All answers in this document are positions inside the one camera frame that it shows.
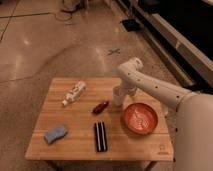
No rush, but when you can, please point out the dark red oblong object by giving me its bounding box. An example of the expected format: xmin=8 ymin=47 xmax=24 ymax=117
xmin=92 ymin=101 xmax=109 ymax=114

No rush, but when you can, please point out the blue sponge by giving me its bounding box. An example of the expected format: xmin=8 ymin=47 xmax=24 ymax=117
xmin=44 ymin=124 xmax=68 ymax=144

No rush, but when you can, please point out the wooden table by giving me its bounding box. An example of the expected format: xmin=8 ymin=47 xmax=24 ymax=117
xmin=25 ymin=78 xmax=173 ymax=161

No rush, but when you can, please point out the white bench rail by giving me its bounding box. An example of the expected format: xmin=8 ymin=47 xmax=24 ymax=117
xmin=113 ymin=0 xmax=213 ymax=88

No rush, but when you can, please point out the black floor box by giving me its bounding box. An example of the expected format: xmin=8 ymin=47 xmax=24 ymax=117
xmin=121 ymin=19 xmax=140 ymax=32

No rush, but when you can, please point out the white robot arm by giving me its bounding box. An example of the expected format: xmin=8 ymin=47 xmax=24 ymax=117
xmin=117 ymin=58 xmax=213 ymax=171

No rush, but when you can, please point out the clear plastic bottle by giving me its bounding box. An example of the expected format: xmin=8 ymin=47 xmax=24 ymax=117
xmin=62 ymin=81 xmax=86 ymax=106

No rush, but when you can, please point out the grey object with cables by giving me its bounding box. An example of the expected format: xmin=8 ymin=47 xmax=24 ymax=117
xmin=61 ymin=0 xmax=84 ymax=12

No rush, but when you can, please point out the orange bowl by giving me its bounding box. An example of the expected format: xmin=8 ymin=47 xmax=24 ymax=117
xmin=123 ymin=103 xmax=158 ymax=135

